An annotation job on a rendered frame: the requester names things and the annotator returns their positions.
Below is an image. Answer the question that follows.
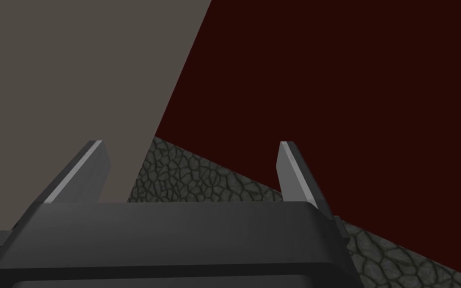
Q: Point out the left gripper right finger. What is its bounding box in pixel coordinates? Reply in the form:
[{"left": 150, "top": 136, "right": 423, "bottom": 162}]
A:
[{"left": 275, "top": 140, "right": 334, "bottom": 220}]

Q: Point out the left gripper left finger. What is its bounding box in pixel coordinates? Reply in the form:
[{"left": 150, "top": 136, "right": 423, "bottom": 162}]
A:
[{"left": 35, "top": 139, "right": 112, "bottom": 205}]

